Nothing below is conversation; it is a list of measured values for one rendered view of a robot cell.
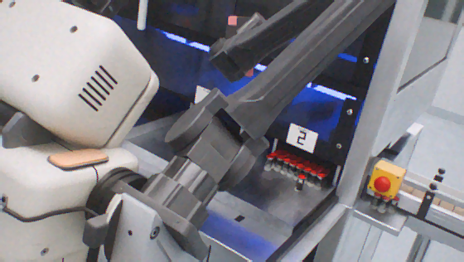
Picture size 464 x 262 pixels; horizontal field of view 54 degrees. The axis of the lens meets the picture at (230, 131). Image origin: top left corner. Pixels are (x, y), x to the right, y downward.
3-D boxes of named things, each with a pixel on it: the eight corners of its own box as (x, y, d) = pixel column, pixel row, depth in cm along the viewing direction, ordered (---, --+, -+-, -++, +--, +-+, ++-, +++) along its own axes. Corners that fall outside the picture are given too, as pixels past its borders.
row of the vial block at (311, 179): (269, 164, 140) (273, 151, 138) (321, 188, 132) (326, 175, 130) (266, 167, 138) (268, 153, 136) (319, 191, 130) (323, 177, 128)
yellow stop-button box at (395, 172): (374, 179, 126) (382, 157, 123) (399, 190, 123) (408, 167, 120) (365, 188, 120) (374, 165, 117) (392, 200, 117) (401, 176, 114)
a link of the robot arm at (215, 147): (178, 165, 53) (210, 194, 55) (227, 104, 57) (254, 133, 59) (152, 167, 61) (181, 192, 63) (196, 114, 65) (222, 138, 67)
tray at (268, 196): (265, 155, 146) (268, 146, 144) (340, 189, 134) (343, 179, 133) (203, 192, 119) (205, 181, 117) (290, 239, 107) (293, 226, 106)
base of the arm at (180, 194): (107, 187, 53) (184, 235, 48) (150, 137, 56) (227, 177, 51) (133, 218, 60) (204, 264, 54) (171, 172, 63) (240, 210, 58)
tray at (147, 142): (184, 118, 161) (186, 109, 160) (244, 146, 149) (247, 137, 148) (112, 143, 134) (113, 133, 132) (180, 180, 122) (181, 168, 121)
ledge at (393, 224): (367, 197, 137) (369, 192, 136) (409, 216, 131) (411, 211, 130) (351, 215, 125) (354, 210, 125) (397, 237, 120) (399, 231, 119)
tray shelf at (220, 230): (172, 118, 164) (173, 114, 163) (354, 201, 133) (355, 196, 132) (61, 157, 125) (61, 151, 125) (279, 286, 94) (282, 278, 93)
